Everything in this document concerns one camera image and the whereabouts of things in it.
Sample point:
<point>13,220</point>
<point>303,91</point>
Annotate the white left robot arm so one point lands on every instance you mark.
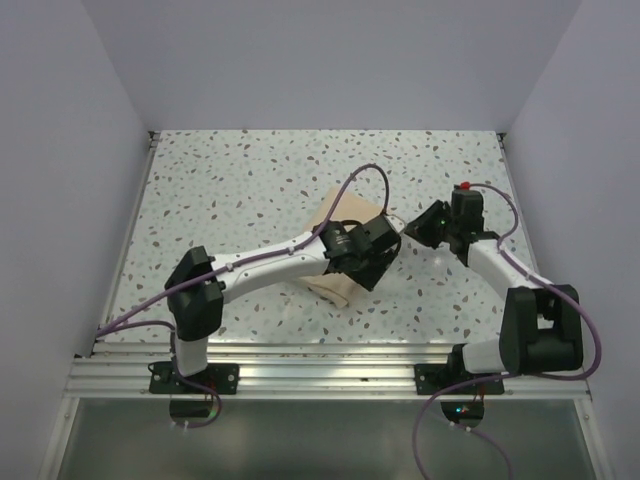
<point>201,285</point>

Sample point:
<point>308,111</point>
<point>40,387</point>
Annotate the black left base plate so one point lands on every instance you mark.
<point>223,378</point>

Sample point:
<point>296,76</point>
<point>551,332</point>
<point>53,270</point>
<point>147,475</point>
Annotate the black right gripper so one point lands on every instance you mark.
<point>419,228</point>

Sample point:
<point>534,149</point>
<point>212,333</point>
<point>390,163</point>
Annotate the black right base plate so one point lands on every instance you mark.
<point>431,378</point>

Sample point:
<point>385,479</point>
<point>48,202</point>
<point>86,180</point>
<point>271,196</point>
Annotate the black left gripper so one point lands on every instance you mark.
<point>368,278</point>

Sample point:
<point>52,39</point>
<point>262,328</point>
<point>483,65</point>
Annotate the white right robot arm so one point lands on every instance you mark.
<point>541,329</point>

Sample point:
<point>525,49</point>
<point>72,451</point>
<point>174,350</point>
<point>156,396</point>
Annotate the beige cloth mat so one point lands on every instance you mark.
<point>338,288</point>

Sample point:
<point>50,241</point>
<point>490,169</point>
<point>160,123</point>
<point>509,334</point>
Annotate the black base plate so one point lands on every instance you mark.
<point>223,378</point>
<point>431,378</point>

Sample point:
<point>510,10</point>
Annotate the aluminium rail frame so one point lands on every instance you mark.
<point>322,393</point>

